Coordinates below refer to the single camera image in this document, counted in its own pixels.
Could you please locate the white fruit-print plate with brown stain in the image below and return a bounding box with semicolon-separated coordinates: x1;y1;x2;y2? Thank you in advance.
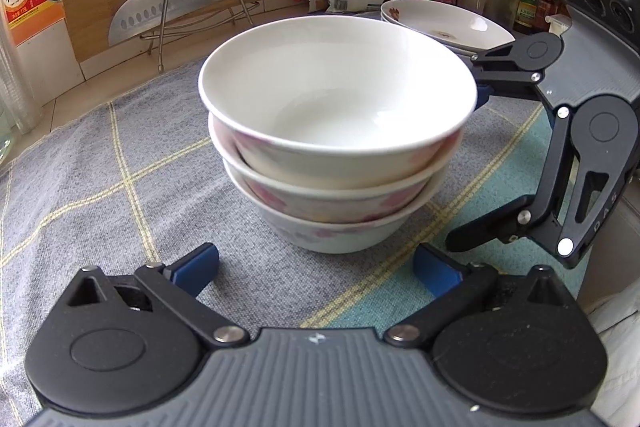
380;0;516;50

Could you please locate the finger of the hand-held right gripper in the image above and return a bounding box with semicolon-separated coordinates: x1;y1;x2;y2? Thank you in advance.
470;38;557;110
445;106;627;270

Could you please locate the white bowl with pink flowers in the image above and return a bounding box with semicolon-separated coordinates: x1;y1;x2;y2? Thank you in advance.
198;17;478;190
222;157;441;254
207;112;463;225

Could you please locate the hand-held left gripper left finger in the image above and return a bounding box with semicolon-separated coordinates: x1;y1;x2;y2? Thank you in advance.
67;243;251;349

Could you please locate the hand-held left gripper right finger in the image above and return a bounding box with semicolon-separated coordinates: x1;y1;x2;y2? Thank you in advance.
384;244;576;349

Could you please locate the grey checked cloth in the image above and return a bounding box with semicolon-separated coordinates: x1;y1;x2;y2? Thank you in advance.
0;9;591;413

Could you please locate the stack of clear plastic cups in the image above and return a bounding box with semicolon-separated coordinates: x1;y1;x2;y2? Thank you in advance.
0;22;41;135

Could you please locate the white plastic container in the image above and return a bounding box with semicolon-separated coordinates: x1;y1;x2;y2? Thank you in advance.
545;14;571;38

